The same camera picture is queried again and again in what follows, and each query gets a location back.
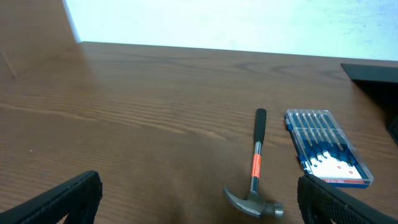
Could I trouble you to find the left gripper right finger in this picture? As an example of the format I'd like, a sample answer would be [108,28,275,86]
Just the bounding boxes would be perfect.
[297,174,397,224]

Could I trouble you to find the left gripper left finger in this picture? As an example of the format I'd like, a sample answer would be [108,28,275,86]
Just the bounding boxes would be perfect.
[1,170,103,224]

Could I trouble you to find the dark green open box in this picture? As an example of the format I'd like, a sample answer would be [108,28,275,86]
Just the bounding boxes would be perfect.
[341,63,397,144]

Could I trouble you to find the black handled claw hammer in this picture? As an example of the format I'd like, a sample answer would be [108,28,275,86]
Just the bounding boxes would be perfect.
[223,108,284,218]

